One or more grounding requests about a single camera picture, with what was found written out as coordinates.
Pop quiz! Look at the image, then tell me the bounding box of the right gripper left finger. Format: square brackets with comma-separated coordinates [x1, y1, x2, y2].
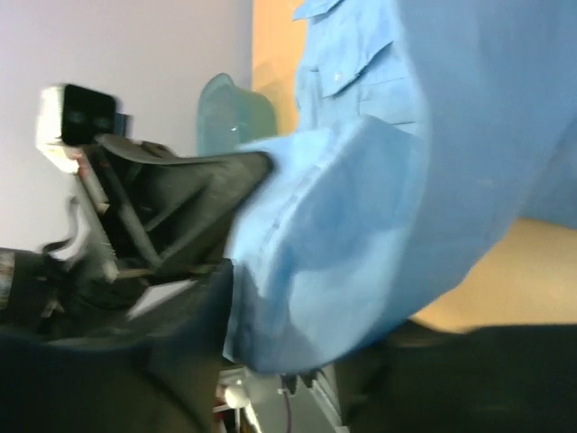
[1, 261, 234, 432]

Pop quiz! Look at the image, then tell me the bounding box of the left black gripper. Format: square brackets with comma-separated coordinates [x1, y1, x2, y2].
[1, 134, 274, 334]

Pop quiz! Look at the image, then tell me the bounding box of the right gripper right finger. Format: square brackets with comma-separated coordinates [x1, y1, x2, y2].
[335, 321, 576, 433]

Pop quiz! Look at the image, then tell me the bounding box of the light blue long sleeve shirt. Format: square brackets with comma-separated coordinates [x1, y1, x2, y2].
[224, 1, 576, 373]

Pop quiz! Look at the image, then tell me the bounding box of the clear blue plastic bin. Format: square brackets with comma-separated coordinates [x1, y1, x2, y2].
[197, 73, 278, 156]

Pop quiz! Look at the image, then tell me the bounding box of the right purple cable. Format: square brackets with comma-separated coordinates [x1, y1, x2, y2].
[279, 373, 298, 433]

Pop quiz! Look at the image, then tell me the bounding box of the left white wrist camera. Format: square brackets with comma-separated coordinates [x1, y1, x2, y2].
[35, 84, 118, 174]

